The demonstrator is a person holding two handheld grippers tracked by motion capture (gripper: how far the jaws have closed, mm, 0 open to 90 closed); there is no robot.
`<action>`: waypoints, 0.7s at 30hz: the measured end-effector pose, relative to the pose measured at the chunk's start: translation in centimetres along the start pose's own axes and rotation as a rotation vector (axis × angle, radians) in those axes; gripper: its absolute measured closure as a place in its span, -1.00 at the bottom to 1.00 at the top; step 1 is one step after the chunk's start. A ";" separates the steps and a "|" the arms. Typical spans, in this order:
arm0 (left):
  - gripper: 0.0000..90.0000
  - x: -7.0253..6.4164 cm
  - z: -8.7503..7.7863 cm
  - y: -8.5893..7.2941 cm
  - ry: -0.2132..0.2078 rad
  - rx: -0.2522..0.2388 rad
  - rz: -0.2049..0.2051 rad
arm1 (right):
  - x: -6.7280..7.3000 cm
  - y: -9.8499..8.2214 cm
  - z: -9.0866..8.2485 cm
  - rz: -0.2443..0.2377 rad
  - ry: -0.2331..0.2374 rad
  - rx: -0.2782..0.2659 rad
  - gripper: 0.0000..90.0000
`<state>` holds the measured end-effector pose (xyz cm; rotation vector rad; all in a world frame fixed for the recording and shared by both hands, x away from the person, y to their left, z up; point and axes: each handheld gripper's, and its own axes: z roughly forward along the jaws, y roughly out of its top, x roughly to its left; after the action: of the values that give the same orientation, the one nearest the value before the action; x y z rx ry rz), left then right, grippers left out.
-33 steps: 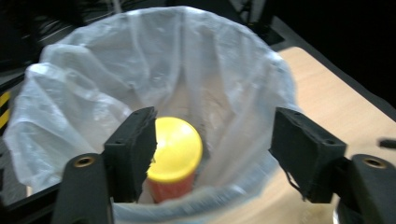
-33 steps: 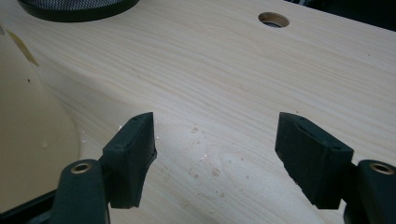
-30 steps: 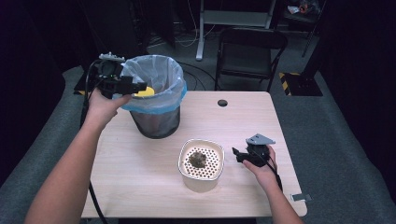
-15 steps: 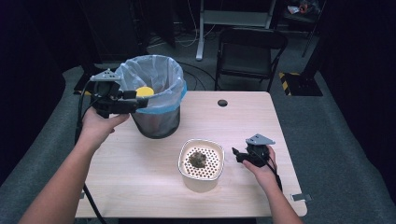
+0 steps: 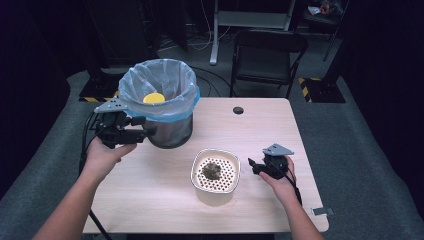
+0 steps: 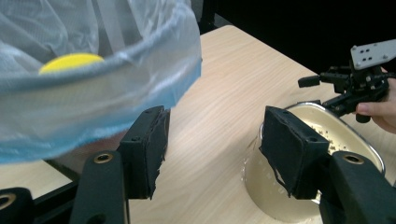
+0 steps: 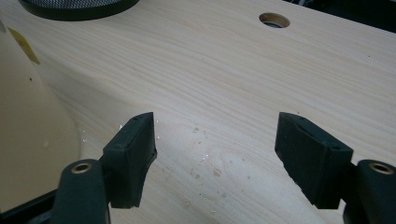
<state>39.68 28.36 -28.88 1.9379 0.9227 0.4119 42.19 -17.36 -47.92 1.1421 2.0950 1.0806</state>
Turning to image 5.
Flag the black cabinet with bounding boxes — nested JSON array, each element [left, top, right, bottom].
[[82, 0, 158, 69]]

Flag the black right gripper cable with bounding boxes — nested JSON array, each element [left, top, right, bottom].
[[272, 162, 304, 207]]

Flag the person's right hand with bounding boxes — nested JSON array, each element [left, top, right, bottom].
[[258, 155, 300, 208]]

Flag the person's left hand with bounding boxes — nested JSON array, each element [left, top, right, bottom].
[[80, 135, 138, 184]]

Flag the black base with hazard stripes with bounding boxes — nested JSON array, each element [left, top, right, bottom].
[[298, 76, 347, 104], [78, 68, 121, 104]]

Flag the red can with yellow lid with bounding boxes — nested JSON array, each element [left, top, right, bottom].
[[142, 92, 167, 105]]

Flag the black mesh trash bin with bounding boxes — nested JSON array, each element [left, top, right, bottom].
[[143, 113, 195, 150]]

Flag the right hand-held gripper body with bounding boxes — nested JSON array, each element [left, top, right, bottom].
[[261, 143, 296, 181]]

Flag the beige strainer container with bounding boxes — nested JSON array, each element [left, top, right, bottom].
[[190, 148, 242, 207]]

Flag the clump of brown tea dregs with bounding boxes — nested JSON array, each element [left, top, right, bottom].
[[201, 162, 223, 181]]

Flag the translucent blue trash bag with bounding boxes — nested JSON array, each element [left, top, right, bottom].
[[117, 58, 201, 123]]

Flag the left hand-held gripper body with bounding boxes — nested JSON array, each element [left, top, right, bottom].
[[93, 97, 138, 150]]

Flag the black folding chair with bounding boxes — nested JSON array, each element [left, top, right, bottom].
[[229, 28, 310, 100]]

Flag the white metal desk frame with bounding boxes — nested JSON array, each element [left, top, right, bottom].
[[208, 0, 297, 66]]

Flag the white floor cables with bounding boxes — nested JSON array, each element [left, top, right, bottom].
[[185, 0, 232, 52]]

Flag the grey metal table bracket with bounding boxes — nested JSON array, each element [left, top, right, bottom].
[[311, 206, 335, 217]]

